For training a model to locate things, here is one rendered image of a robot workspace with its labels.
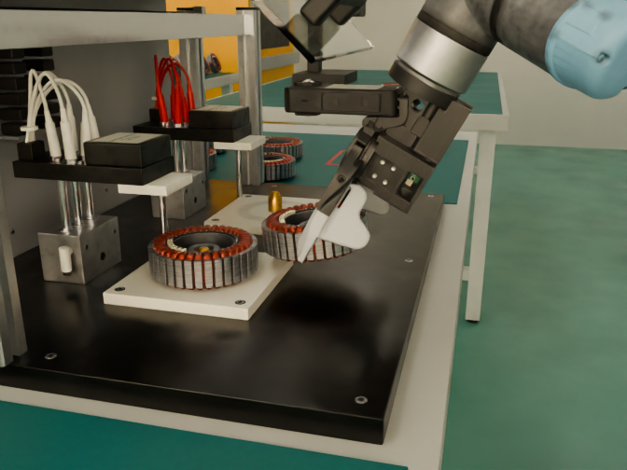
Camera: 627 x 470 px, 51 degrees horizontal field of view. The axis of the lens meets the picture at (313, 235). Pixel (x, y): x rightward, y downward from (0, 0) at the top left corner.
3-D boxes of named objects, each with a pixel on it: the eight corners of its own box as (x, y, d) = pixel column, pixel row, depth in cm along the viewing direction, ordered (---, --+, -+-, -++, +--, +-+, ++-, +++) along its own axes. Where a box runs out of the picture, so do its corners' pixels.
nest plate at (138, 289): (293, 264, 74) (293, 254, 73) (248, 321, 60) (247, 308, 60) (173, 253, 77) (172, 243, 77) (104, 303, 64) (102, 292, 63)
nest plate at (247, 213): (339, 208, 96) (339, 200, 96) (313, 239, 82) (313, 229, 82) (243, 201, 100) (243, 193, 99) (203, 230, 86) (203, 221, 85)
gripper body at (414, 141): (402, 221, 62) (471, 111, 57) (326, 174, 63) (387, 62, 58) (413, 200, 69) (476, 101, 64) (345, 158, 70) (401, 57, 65)
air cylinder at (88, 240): (122, 260, 75) (118, 214, 73) (85, 284, 68) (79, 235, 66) (84, 256, 76) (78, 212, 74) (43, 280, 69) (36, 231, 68)
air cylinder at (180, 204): (206, 205, 97) (204, 169, 96) (185, 219, 90) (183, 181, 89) (175, 203, 98) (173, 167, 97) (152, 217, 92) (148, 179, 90)
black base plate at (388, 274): (443, 207, 105) (444, 193, 104) (383, 446, 46) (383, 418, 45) (175, 188, 116) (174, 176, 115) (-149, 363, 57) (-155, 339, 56)
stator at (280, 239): (377, 229, 73) (374, 198, 72) (355, 264, 63) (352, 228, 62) (284, 231, 77) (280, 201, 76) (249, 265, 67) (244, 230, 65)
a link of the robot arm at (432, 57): (411, 16, 56) (423, 16, 64) (384, 63, 58) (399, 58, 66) (486, 60, 56) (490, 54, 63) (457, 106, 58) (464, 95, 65)
